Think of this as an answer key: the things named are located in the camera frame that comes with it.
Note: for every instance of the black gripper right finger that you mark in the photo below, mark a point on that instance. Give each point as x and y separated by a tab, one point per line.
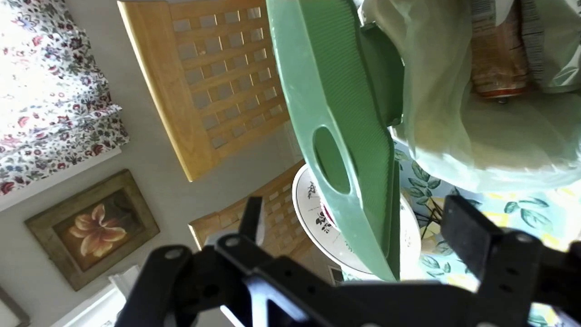
513	269

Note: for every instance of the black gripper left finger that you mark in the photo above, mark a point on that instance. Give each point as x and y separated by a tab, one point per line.
176	285

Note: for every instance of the copper metal can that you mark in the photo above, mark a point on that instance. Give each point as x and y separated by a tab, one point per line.
499	67

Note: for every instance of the white bin liner bag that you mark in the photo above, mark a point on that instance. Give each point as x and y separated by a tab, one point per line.
524	142

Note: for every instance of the floral yellow tablecloth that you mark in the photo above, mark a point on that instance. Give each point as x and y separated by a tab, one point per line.
546	215

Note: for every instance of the lower framed flower picture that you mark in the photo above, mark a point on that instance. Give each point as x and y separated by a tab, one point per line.
94	229

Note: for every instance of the left wooden chair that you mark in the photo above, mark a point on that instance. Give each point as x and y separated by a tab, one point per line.
277	233

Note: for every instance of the white floral plate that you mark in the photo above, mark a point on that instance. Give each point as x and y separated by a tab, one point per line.
326	236

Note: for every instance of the middle floral curtain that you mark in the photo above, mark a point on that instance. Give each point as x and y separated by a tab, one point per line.
54	104

